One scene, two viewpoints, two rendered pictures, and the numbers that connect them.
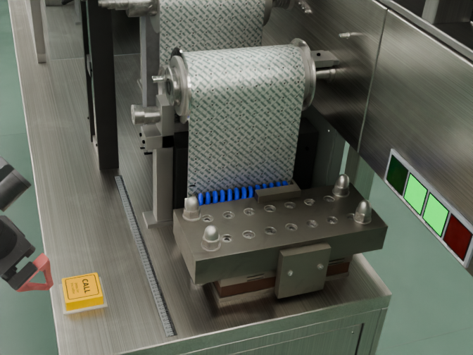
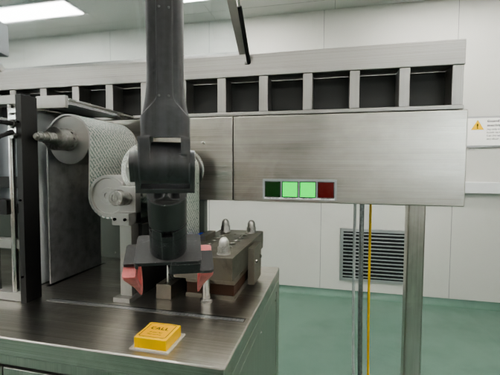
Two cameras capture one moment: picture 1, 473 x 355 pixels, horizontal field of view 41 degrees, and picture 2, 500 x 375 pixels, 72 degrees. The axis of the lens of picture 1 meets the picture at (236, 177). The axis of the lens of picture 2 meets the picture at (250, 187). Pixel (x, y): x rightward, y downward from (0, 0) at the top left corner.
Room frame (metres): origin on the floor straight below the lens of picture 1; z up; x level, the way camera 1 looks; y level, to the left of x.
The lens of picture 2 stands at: (0.33, 0.74, 1.25)
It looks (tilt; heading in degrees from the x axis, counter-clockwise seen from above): 3 degrees down; 305
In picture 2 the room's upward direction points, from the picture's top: straight up
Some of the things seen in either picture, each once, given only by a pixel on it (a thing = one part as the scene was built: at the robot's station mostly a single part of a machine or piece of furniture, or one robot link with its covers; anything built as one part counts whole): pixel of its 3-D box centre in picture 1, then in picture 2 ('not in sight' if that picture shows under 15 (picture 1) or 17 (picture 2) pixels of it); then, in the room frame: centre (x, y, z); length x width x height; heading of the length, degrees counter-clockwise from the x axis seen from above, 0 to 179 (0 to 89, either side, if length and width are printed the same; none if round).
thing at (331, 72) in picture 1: (315, 73); not in sight; (1.22, -0.15, 1.25); 0.07 x 0.04 x 0.04; 112
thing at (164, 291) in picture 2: not in sight; (184, 276); (1.10, -0.02, 0.92); 0.28 x 0.04 x 0.04; 112
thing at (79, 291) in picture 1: (82, 291); (158, 335); (0.87, 0.28, 0.91); 0.07 x 0.07 x 0.02; 22
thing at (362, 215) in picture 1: (364, 209); (251, 226); (1.02, -0.26, 1.05); 0.04 x 0.04 x 0.04
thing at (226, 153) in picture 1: (243, 154); (184, 214); (1.10, -0.01, 1.11); 0.23 x 0.01 x 0.18; 112
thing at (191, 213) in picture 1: (191, 206); not in sight; (0.98, 0.08, 1.05); 0.04 x 0.04 x 0.04
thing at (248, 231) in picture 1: (279, 229); (225, 250); (1.00, -0.09, 1.00); 0.40 x 0.16 x 0.06; 112
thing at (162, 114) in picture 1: (156, 164); (126, 243); (1.13, 0.17, 1.05); 0.06 x 0.05 x 0.31; 112
